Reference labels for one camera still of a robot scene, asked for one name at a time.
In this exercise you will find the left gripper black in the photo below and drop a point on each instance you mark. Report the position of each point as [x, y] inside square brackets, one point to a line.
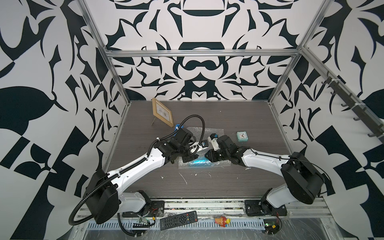
[190, 157]

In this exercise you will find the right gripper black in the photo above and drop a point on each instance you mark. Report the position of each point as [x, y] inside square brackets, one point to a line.
[210, 155]

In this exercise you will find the clear bubble wrap sheet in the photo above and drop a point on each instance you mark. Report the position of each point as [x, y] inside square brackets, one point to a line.
[202, 162]

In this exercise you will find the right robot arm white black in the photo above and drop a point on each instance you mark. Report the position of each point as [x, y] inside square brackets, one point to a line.
[303, 181]

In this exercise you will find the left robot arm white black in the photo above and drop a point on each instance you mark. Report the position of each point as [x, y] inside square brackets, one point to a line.
[104, 194]

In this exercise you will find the small teal alarm clock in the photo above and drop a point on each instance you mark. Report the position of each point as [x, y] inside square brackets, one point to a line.
[242, 136]

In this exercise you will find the blue tape dispenser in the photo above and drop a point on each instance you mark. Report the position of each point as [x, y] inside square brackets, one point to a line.
[178, 126]

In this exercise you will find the black remote control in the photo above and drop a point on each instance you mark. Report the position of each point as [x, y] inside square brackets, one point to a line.
[178, 220]

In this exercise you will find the small red yellow toy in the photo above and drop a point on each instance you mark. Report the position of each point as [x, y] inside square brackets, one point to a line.
[222, 221]

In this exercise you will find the small green circuit board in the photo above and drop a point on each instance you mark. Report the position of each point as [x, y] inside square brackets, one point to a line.
[144, 223]

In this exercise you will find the black electronics box green led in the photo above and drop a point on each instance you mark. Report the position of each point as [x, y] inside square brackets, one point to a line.
[272, 227]

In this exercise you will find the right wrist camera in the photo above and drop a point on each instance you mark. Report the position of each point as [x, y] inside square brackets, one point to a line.
[213, 140]

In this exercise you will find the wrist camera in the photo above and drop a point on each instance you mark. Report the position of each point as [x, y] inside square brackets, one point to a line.
[203, 145]
[213, 140]

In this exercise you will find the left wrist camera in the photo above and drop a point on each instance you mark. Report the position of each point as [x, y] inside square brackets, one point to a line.
[203, 145]

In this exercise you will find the wooden picture frame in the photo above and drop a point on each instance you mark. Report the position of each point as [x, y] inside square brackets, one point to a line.
[161, 112]

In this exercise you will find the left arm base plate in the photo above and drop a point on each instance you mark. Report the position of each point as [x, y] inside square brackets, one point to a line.
[155, 208]

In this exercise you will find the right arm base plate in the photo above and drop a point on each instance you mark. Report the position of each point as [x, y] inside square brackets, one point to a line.
[255, 208]

